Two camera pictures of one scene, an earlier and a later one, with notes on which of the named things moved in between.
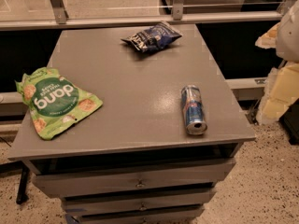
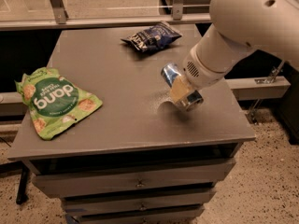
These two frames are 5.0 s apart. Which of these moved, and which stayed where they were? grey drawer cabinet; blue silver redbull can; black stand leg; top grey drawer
Moved: blue silver redbull can
Stayed: grey drawer cabinet; top grey drawer; black stand leg
